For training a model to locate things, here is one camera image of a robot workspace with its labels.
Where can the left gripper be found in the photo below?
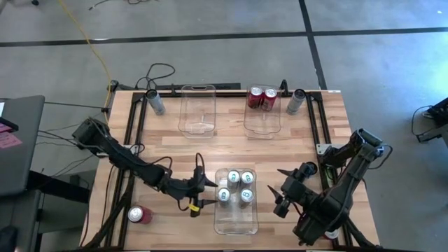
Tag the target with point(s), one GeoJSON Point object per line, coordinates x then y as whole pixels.
{"type": "Point", "coordinates": [185, 187]}

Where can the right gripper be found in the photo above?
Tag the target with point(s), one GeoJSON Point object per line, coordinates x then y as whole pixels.
{"type": "Point", "coordinates": [295, 190]}

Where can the blue silver Red Bull can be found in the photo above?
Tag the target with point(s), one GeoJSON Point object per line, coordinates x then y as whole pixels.
{"type": "Point", "coordinates": [224, 194]}
{"type": "Point", "coordinates": [247, 178]}
{"type": "Point", "coordinates": [246, 196]}
{"type": "Point", "coordinates": [233, 176]}

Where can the clear plastic bin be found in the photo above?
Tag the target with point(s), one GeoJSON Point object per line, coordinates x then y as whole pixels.
{"type": "Point", "coordinates": [236, 224]}
{"type": "Point", "coordinates": [262, 122]}
{"type": "Point", "coordinates": [197, 105]}

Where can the red cola can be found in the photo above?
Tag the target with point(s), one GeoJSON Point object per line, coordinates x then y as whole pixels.
{"type": "Point", "coordinates": [332, 234]}
{"type": "Point", "coordinates": [269, 99]}
{"type": "Point", "coordinates": [140, 214]}
{"type": "Point", "coordinates": [255, 97]}

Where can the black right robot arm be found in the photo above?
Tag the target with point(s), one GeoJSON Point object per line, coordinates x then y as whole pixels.
{"type": "Point", "coordinates": [343, 196]}

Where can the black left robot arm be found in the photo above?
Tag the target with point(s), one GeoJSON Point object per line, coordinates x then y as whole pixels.
{"type": "Point", "coordinates": [122, 157]}

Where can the yellow tag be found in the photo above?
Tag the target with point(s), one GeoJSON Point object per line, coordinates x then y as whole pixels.
{"type": "Point", "coordinates": [193, 208]}

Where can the pink sticky note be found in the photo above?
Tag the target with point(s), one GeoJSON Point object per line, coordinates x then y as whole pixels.
{"type": "Point", "coordinates": [8, 140]}

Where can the silver frame bracket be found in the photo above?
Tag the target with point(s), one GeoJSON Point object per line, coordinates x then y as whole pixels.
{"type": "Point", "coordinates": [322, 148]}
{"type": "Point", "coordinates": [132, 147]}

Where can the black aluminium frame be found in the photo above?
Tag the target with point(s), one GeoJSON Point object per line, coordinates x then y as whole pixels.
{"type": "Point", "coordinates": [229, 94]}

